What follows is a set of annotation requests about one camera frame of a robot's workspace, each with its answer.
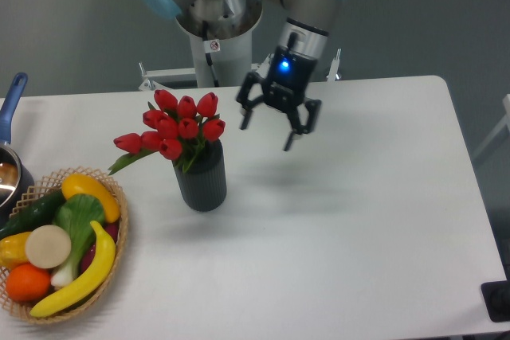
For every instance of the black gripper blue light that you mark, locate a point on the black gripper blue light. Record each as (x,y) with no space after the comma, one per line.
(284,89)

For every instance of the red tulip bouquet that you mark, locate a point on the red tulip bouquet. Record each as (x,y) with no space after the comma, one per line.
(183,131)

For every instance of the dark grey ribbed vase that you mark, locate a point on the dark grey ribbed vase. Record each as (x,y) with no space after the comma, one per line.
(203,187)

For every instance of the purple eggplant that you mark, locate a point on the purple eggplant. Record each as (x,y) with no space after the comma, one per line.
(113,230)

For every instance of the green bok choy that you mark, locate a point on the green bok choy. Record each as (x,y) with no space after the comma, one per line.
(74,217)

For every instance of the woven wicker basket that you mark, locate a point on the woven wicker basket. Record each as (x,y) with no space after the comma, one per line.
(46,185)

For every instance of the green cucumber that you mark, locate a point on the green cucumber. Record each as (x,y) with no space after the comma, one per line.
(41,212)

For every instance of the yellow banana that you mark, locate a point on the yellow banana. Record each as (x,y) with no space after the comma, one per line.
(85,284)

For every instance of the beige round disc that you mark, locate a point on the beige round disc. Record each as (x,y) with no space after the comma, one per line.
(48,246)

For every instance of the black device at table edge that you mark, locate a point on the black device at table edge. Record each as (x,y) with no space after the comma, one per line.
(496,300)

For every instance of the yellow bell pepper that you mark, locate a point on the yellow bell pepper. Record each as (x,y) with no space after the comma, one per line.
(13,251)

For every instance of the orange fruit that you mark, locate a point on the orange fruit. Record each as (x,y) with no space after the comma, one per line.
(27,283)

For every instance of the white frame at right edge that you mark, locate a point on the white frame at right edge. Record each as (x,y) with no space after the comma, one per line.
(495,138)

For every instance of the blue handled saucepan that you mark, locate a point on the blue handled saucepan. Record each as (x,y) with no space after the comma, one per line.
(15,178)

